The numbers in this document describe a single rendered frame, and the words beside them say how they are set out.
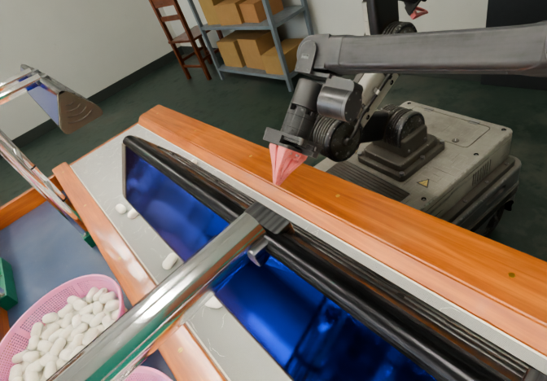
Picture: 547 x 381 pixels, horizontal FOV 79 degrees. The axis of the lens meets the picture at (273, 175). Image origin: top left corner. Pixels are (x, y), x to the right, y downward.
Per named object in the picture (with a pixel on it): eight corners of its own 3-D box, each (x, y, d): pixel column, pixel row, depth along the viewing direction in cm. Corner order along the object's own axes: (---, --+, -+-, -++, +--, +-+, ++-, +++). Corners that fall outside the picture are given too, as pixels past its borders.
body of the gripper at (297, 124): (298, 147, 58) (313, 107, 57) (262, 135, 65) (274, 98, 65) (320, 155, 63) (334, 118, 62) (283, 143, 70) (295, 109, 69)
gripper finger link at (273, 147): (281, 190, 59) (299, 140, 58) (255, 177, 64) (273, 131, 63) (304, 195, 64) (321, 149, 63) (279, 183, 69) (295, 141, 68)
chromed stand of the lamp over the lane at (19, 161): (126, 185, 116) (32, 64, 89) (148, 206, 102) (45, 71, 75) (76, 220, 109) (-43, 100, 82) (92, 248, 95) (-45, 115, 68)
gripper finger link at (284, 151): (272, 186, 61) (290, 137, 60) (248, 174, 66) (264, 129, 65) (295, 191, 65) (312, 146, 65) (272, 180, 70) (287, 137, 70)
